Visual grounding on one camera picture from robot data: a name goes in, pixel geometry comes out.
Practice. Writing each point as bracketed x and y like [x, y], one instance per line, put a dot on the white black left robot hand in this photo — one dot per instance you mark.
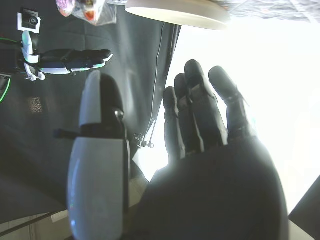
[207, 195]

